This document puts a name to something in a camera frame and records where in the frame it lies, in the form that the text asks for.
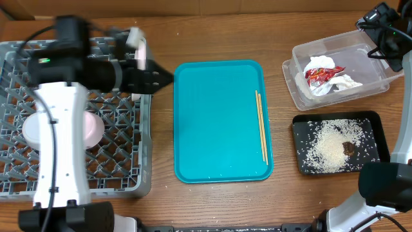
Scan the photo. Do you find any clear plastic waste bin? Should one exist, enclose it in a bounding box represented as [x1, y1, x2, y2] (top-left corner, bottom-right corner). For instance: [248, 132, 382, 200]
[282, 30, 404, 111]

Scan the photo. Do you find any white rice pile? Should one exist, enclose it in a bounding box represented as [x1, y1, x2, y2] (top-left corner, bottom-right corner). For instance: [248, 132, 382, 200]
[292, 119, 380, 175]

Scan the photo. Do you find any large white plate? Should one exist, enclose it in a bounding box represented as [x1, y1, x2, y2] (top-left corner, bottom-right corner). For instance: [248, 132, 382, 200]
[131, 41, 146, 101]

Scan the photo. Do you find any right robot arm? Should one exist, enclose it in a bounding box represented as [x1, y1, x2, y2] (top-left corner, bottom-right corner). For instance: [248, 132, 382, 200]
[305, 0, 411, 232]

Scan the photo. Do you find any black rectangular tray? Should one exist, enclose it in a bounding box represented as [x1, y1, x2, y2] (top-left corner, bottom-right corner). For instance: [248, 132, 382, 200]
[292, 110, 391, 176]

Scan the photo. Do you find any red snack wrapper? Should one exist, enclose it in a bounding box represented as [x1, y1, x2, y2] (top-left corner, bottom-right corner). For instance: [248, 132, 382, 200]
[305, 66, 346, 88]

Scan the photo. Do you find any teal serving tray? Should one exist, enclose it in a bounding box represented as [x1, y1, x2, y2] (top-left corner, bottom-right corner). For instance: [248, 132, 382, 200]
[173, 60, 274, 184]

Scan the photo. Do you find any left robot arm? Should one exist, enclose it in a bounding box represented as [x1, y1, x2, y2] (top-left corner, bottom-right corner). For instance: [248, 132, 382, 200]
[18, 15, 174, 231]

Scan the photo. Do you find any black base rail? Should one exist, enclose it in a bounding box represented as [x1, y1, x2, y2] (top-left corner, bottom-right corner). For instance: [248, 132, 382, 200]
[139, 223, 312, 232]

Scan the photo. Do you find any grey-white bowl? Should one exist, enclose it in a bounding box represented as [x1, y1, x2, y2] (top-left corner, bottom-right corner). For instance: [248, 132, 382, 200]
[22, 113, 40, 150]

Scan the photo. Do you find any brown food scrap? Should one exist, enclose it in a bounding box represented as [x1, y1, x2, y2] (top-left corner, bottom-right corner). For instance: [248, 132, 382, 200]
[342, 142, 355, 157]

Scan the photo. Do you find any small pink plate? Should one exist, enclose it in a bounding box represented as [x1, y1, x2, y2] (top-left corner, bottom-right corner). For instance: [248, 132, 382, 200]
[83, 111, 105, 149]

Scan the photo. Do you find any grey dishwasher rack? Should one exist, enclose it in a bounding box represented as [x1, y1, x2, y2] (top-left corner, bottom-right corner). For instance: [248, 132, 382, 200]
[1, 40, 152, 201]

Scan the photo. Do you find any white napkin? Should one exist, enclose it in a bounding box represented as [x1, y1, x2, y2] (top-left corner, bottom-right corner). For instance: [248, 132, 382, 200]
[310, 74, 362, 96]
[303, 55, 335, 74]

